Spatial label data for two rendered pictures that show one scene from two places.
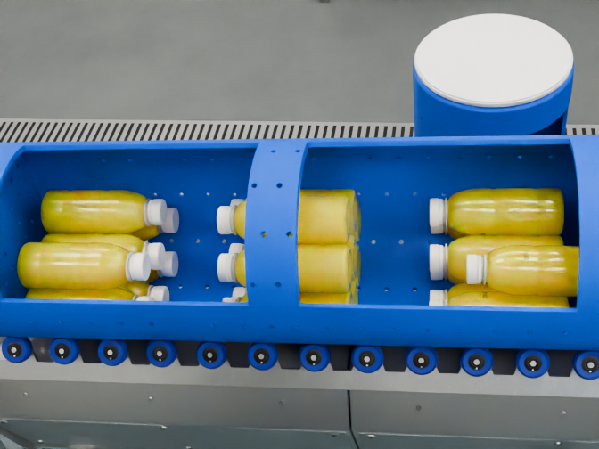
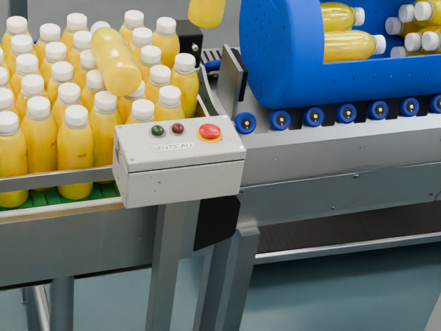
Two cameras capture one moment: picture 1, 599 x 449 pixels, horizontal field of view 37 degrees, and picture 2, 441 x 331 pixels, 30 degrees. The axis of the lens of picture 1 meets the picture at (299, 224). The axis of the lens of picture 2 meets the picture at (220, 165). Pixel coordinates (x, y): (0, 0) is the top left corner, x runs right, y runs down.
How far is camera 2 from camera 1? 135 cm
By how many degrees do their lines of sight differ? 28
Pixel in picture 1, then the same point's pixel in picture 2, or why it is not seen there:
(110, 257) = (367, 36)
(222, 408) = (405, 150)
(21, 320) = (328, 80)
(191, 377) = (392, 127)
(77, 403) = (310, 161)
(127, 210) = (348, 12)
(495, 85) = not seen: outside the picture
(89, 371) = (326, 132)
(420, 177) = not seen: outside the picture
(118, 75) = not seen: outside the picture
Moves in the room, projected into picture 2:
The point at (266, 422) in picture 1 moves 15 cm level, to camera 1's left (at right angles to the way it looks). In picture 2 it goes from (429, 156) to (378, 174)
